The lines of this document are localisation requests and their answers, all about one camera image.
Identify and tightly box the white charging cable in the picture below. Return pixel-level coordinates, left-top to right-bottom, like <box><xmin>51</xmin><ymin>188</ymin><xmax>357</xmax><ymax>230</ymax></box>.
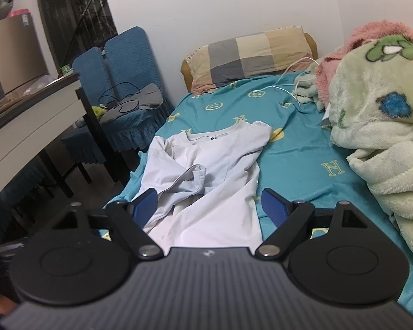
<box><xmin>248</xmin><ymin>56</ymin><xmax>323</xmax><ymax>113</ymax></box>

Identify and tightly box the cardboard box on desk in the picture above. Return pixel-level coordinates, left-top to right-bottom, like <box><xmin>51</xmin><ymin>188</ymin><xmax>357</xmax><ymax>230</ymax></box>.
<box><xmin>0</xmin><ymin>13</ymin><xmax>48</xmax><ymax>100</ymax></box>

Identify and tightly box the blue covered chair near bed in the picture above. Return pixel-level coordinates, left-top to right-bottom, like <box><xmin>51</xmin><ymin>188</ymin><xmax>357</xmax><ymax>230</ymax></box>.
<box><xmin>99</xmin><ymin>27</ymin><xmax>173</xmax><ymax>151</ymax></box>

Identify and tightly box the black cable on chair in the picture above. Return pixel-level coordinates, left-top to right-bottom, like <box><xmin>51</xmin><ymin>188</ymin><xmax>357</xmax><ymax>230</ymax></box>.
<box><xmin>97</xmin><ymin>81</ymin><xmax>142</xmax><ymax>114</ymax></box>

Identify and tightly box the blue covered chair far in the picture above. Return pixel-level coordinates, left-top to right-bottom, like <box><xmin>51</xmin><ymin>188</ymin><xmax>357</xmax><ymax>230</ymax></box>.
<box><xmin>60</xmin><ymin>47</ymin><xmax>112</xmax><ymax>164</ymax></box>

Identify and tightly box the green and pink fleece blanket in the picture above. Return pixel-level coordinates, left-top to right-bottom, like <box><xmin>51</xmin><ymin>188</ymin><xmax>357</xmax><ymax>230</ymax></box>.
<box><xmin>294</xmin><ymin>20</ymin><xmax>413</xmax><ymax>253</ymax></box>

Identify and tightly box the white t-shirt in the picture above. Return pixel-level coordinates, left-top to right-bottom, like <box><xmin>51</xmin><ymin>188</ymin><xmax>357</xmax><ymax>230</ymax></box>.
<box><xmin>139</xmin><ymin>122</ymin><xmax>272</xmax><ymax>252</ymax></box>

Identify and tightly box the checkered pillow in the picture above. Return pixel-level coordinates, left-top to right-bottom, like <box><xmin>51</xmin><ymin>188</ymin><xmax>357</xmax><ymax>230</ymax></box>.
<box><xmin>184</xmin><ymin>26</ymin><xmax>313</xmax><ymax>95</ymax></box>

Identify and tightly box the white desk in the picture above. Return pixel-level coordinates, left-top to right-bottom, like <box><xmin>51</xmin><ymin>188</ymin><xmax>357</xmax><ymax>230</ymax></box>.
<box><xmin>0</xmin><ymin>73</ymin><xmax>86</xmax><ymax>192</ymax></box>

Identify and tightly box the teal patterned bed sheet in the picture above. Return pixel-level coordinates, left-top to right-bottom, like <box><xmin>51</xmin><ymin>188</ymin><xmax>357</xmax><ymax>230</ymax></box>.
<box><xmin>99</xmin><ymin>70</ymin><xmax>413</xmax><ymax>312</ymax></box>

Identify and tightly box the grey cloth on chair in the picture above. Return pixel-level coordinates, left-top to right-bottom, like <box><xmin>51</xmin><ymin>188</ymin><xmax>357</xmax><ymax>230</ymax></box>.
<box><xmin>100</xmin><ymin>84</ymin><xmax>164</xmax><ymax>124</ymax></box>

